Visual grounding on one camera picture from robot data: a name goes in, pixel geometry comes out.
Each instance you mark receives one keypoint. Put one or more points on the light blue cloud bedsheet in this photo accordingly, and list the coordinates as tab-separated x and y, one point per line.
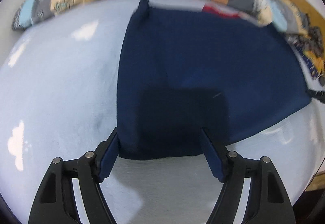
58	99

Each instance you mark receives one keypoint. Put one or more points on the yellow blue star pillow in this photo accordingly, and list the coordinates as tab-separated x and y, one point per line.
311	54

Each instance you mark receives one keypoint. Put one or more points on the navy blue jacket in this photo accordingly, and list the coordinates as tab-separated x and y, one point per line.
181	71

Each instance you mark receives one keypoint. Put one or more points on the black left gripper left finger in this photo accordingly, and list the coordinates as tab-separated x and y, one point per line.
55	202

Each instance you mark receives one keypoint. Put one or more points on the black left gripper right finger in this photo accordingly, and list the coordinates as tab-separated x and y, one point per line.
268	200

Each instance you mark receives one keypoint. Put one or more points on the grey patterned crumpled garment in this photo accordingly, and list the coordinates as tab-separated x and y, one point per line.
308	36

